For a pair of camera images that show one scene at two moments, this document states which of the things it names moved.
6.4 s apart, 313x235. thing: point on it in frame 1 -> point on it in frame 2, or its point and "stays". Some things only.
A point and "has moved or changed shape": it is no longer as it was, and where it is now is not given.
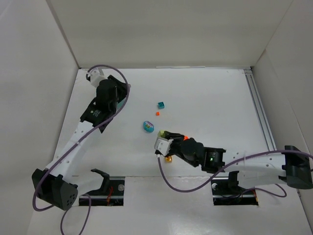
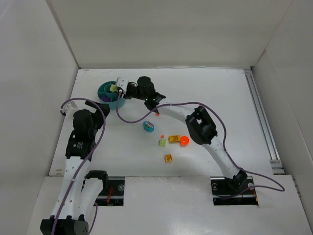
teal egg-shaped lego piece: x=148 y=126 stays
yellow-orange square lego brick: x=168 y=159 stays
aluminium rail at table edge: x=260 y=109 stays
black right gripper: x=174 y=141 -> x=127 y=90
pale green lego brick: x=161 y=133 has moved or changed shape
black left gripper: x=121 y=88 -> x=98 y=107
